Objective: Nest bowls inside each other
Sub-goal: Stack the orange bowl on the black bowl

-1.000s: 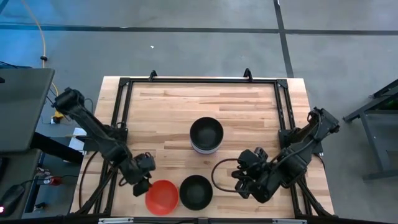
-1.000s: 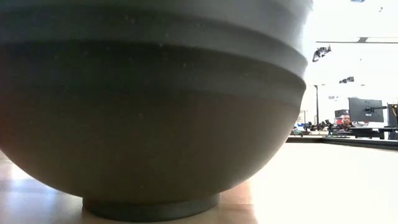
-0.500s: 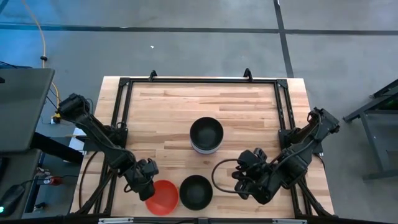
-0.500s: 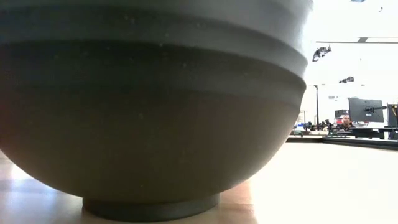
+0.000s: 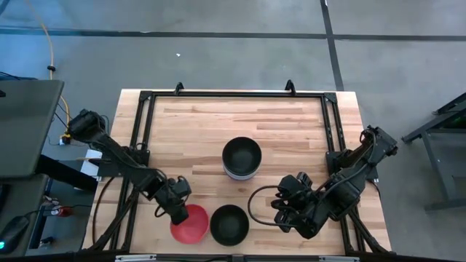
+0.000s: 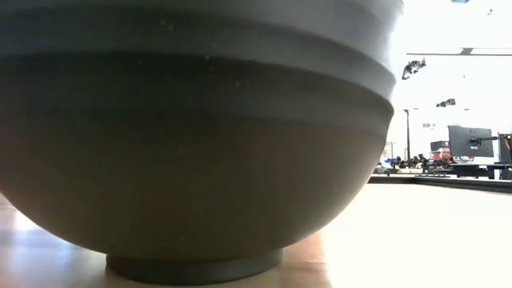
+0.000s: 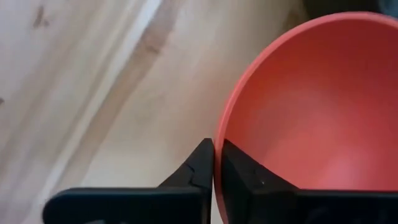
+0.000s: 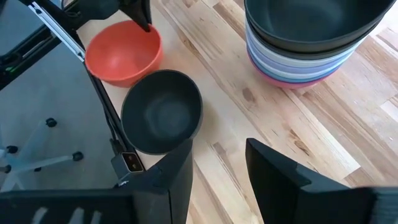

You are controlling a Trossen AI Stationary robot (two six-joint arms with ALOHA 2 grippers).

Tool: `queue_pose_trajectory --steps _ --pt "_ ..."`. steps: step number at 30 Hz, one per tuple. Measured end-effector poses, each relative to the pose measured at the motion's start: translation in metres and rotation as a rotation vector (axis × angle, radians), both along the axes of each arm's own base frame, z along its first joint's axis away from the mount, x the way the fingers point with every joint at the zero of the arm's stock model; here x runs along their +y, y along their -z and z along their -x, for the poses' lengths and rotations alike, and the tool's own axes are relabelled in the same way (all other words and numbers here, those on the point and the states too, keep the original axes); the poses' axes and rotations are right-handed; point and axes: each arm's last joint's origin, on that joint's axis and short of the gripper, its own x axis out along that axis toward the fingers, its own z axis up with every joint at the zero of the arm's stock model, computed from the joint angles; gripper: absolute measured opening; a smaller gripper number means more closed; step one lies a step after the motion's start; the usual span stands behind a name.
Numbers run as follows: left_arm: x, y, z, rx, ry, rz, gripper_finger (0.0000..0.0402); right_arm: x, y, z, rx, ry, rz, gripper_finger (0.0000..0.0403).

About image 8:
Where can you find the red plastic bowl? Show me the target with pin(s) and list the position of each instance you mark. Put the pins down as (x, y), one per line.
(118, 53)

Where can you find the lavender plastic bowl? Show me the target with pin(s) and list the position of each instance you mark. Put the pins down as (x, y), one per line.
(286, 76)

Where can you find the light grey plastic bowl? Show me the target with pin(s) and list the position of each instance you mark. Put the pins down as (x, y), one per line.
(264, 54)

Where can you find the black plastic bowl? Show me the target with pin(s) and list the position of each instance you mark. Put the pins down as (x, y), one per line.
(311, 55)
(311, 18)
(161, 112)

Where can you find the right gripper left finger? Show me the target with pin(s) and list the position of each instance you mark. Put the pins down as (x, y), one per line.
(168, 186)

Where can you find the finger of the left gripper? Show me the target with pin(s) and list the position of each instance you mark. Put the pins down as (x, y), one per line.
(96, 9)
(140, 12)

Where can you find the grey table-level camera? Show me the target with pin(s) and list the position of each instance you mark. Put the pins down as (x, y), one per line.
(129, 163)

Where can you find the white office chair base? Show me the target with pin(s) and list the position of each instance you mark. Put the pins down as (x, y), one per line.
(40, 163)

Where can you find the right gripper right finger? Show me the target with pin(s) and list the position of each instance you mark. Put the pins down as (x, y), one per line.
(280, 193)

